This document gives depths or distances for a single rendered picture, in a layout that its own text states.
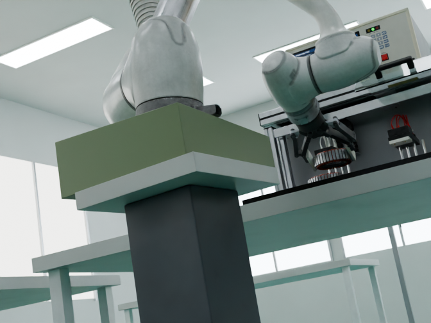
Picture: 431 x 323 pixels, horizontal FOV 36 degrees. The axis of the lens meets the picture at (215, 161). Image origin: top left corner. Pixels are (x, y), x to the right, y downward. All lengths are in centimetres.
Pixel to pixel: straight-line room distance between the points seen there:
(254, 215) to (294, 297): 709
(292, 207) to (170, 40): 63
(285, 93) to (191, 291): 60
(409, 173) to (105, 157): 80
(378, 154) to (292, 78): 75
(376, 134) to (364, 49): 75
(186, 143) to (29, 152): 680
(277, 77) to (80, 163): 53
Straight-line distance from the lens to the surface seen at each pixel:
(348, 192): 183
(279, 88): 168
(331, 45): 167
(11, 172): 774
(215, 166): 131
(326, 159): 191
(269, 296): 911
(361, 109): 223
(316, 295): 888
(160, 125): 133
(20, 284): 283
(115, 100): 165
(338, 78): 167
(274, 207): 189
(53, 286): 234
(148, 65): 148
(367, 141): 237
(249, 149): 149
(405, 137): 210
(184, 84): 146
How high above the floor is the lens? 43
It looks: 14 degrees up
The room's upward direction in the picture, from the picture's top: 10 degrees counter-clockwise
